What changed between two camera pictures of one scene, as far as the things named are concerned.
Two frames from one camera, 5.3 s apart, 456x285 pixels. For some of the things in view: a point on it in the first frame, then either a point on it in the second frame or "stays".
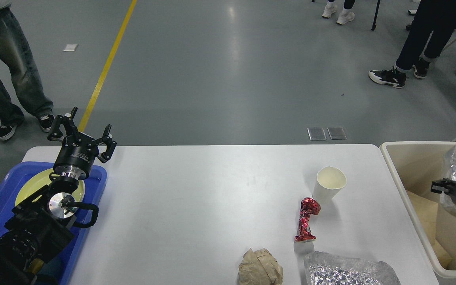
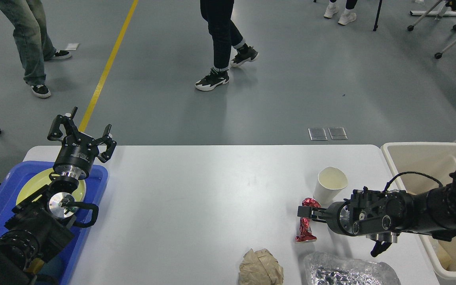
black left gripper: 78,152 stays
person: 440,18 → 224,35
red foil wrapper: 309,206 stays
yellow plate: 39,179 stays
